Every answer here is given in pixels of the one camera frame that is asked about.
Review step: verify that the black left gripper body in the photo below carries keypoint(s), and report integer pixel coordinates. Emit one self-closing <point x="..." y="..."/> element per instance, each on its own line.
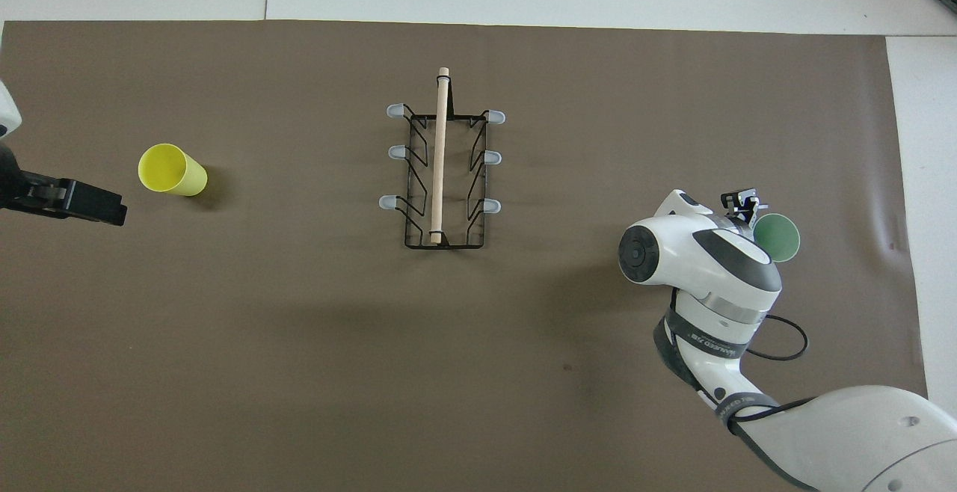
<point x="11" y="185"/>

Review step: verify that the pale green plastic cup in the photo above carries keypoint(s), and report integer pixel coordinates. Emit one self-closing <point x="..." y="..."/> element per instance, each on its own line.
<point x="781" y="241"/>

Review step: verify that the yellow plastic cup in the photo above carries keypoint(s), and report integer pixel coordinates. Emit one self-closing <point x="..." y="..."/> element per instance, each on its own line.
<point x="176" y="174"/>

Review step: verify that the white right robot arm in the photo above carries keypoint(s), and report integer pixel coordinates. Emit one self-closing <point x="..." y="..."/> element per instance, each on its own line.
<point x="695" y="260"/>

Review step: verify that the brown table mat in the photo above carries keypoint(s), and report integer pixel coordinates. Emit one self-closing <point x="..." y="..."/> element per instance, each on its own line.
<point x="224" y="365"/>

